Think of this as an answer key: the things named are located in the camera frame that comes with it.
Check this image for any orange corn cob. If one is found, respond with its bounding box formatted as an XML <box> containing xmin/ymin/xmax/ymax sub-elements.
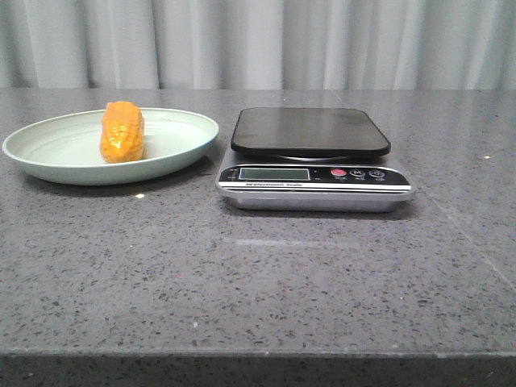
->
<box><xmin>100</xmin><ymin>101</ymin><xmax>144</xmax><ymax>164</ymax></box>

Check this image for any black silver kitchen scale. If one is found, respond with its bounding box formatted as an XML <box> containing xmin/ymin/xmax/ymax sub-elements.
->
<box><xmin>216</xmin><ymin>107</ymin><xmax>416</xmax><ymax>213</ymax></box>

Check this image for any pale green round plate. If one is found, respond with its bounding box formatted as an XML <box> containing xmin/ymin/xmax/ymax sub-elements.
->
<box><xmin>2</xmin><ymin>108</ymin><xmax>219</xmax><ymax>185</ymax></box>

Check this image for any white pleated curtain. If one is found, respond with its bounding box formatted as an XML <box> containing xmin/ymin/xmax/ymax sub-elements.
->
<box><xmin>1</xmin><ymin>1</ymin><xmax>515</xmax><ymax>89</ymax></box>

